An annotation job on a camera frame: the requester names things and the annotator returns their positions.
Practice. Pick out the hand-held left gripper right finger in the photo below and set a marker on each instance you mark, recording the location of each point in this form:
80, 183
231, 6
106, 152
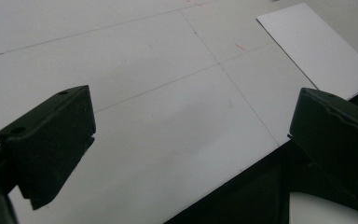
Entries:
335, 140

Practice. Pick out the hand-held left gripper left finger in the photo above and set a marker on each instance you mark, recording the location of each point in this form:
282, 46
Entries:
52, 140

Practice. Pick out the white paper sheet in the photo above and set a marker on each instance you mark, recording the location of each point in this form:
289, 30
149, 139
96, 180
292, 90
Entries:
317, 49

